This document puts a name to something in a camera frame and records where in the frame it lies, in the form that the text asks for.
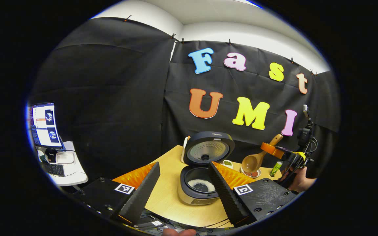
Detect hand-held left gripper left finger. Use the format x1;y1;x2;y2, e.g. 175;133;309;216
73;161;161;226

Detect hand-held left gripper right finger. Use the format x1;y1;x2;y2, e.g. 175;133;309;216
208;161;298;228

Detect wooden spoon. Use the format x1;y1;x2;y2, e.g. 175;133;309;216
241;134;284;173

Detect white rice grains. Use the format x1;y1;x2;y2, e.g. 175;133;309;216
188;179;216;193

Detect dark grey rice cooker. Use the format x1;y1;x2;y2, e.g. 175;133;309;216
178;131;235;206

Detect green drink bottle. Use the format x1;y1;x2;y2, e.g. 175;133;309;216
269;161;283;177

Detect white round plate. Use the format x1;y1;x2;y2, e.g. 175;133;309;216
241;166;262;178

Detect white side table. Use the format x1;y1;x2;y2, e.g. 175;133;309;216
37;141;88;187

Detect white box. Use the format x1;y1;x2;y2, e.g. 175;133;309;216
56;151;75;164

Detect black keyboard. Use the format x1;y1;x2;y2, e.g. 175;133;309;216
40;162;65;177

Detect small black object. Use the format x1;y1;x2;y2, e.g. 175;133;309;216
45;148;58;163

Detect black backdrop cloth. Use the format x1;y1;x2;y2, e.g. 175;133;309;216
28;17;340;194

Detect computer monitor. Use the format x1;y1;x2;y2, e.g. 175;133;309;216
28;102;65;150

